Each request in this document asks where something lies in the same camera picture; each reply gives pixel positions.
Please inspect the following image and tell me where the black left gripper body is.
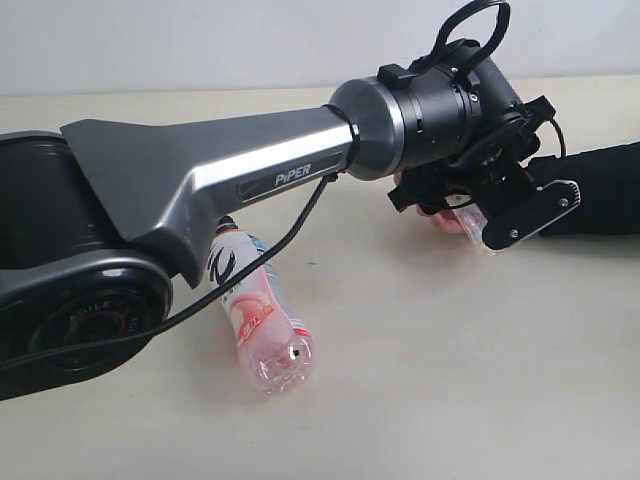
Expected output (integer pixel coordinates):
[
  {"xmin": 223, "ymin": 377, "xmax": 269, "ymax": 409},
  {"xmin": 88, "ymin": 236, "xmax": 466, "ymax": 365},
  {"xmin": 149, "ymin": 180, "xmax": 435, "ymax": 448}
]
[{"xmin": 387, "ymin": 39, "xmax": 556, "ymax": 214}]

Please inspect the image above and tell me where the jasmine tea bottle white label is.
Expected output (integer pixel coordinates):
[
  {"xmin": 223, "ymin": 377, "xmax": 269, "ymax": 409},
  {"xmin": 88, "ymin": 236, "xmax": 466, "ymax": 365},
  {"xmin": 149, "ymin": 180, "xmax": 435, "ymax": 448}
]
[{"xmin": 445, "ymin": 194, "xmax": 487, "ymax": 248}]

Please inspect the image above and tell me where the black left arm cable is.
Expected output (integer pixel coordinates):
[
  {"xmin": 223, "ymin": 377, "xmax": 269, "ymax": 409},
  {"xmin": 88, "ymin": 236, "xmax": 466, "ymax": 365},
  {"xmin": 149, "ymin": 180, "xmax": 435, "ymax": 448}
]
[{"xmin": 0, "ymin": 0, "xmax": 566, "ymax": 374}]

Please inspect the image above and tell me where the person's open hand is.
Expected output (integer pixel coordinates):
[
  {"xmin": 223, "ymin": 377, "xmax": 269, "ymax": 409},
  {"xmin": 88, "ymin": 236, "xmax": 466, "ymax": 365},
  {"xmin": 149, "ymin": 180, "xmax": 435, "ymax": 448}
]
[{"xmin": 393, "ymin": 171, "xmax": 466, "ymax": 235}]

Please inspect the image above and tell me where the pink peach drink bottle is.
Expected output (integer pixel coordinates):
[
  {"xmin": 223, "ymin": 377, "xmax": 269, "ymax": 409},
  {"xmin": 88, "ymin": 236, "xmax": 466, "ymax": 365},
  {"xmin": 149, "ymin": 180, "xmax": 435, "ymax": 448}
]
[{"xmin": 206, "ymin": 215, "xmax": 314, "ymax": 396}]

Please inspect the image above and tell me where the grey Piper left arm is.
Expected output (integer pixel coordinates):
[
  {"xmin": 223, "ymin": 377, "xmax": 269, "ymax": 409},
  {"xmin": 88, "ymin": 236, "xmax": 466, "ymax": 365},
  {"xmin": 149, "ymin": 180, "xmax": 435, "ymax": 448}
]
[{"xmin": 1, "ymin": 40, "xmax": 555, "ymax": 400}]

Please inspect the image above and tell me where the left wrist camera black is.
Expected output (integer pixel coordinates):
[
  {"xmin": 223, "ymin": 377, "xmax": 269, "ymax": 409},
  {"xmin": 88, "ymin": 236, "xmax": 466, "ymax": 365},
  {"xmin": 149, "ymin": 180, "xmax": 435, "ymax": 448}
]
[{"xmin": 476, "ymin": 180, "xmax": 581, "ymax": 251}]

